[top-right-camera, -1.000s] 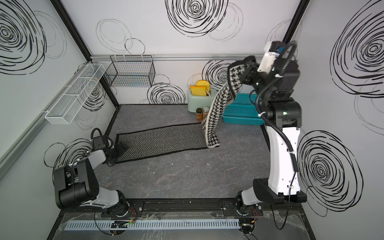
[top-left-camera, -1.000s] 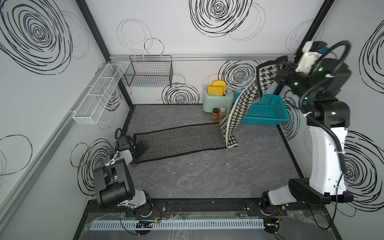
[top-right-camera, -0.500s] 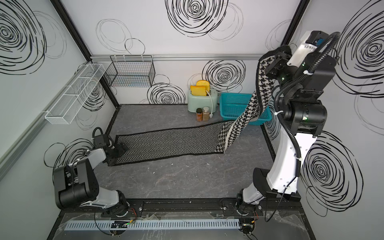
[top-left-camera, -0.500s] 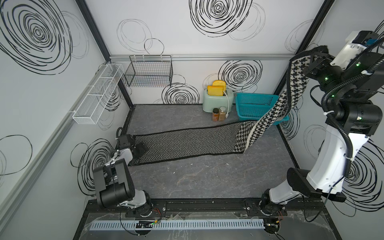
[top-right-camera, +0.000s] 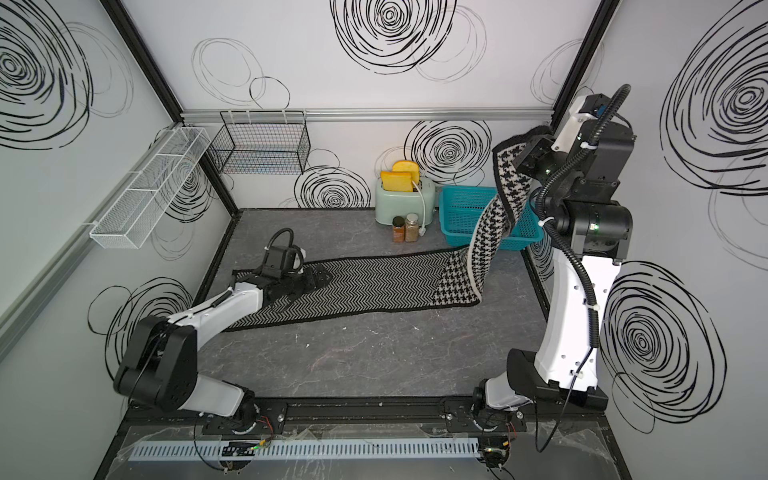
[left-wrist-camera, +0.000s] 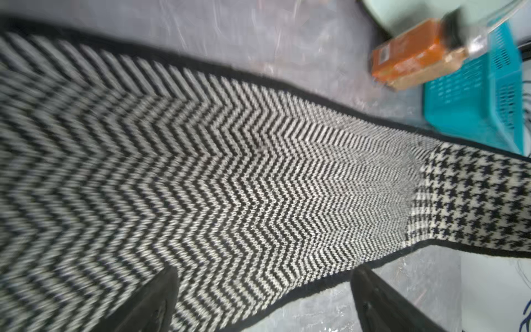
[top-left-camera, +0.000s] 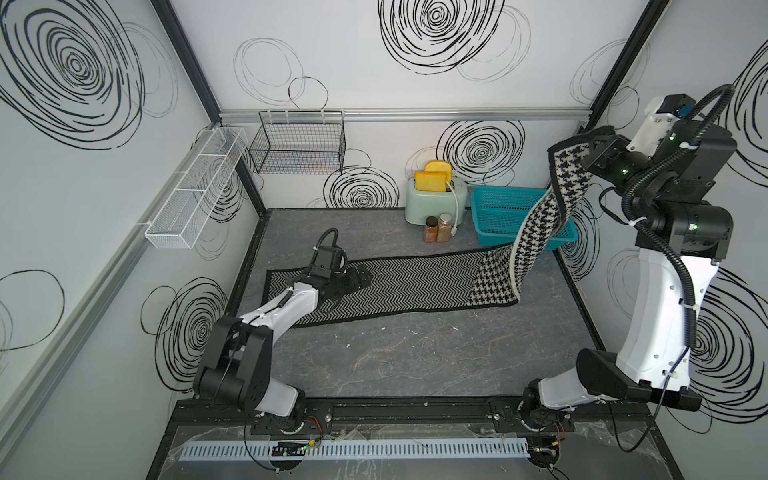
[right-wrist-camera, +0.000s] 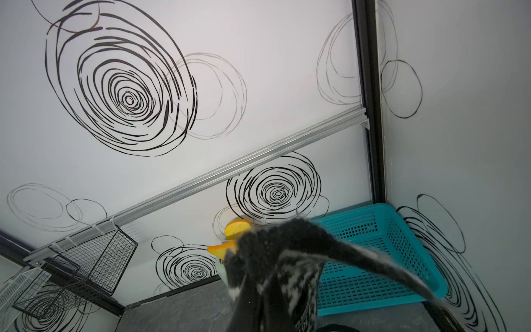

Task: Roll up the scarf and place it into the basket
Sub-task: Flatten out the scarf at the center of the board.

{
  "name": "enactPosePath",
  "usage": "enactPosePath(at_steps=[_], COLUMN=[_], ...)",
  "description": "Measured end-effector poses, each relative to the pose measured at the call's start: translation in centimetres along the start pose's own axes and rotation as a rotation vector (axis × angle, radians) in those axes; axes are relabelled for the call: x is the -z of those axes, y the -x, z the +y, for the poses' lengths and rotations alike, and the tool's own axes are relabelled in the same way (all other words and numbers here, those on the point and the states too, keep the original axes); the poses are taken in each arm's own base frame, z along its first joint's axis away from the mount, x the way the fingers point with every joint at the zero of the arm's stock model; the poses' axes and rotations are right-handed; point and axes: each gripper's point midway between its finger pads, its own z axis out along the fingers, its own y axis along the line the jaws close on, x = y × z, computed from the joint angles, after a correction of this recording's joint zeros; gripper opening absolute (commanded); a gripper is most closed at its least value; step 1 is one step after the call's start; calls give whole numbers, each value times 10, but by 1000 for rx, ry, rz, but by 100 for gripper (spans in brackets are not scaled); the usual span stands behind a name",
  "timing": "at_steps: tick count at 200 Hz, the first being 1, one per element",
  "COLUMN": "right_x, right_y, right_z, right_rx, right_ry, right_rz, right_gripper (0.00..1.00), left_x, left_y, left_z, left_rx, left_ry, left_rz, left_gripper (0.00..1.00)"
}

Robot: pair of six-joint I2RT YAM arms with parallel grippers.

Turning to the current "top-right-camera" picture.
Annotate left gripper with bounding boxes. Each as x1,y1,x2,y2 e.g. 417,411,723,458
281,263,333,299

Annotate black white knitted scarf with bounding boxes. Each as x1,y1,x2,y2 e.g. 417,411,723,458
231,126,551,331

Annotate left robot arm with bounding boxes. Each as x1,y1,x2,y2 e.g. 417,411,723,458
113,245,331,431

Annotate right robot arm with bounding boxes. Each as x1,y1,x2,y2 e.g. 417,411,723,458
475,107,635,411

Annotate teal plastic basket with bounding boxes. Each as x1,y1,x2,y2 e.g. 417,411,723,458
438,185,544,251

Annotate dark lid spice jar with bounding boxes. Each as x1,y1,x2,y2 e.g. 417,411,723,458
392,216,406,243

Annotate mint green toaster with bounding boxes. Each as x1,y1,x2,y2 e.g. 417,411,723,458
375,178,437,226

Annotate silver lid spice jar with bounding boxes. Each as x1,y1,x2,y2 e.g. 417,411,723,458
405,213,421,243

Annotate front yellow toast slice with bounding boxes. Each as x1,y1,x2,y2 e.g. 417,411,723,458
380,171,414,193

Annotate yellow toast slice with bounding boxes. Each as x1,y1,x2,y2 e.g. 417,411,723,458
380,171,414,193
391,160,421,183

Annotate rear yellow toast slice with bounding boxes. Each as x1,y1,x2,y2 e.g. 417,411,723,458
391,160,421,183

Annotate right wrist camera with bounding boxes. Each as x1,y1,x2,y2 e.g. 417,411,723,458
551,94,611,153

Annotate white toaster cable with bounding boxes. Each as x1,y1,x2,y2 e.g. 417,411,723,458
413,181,430,236

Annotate black wire wall basket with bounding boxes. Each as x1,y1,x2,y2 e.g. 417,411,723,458
209,110,311,175

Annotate white wire wall shelf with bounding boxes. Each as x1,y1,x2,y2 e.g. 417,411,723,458
89,126,210,249

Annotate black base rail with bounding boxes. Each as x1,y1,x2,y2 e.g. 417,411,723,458
123,392,608,438

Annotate grey slotted cable duct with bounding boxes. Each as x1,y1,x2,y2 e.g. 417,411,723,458
128,438,480,463

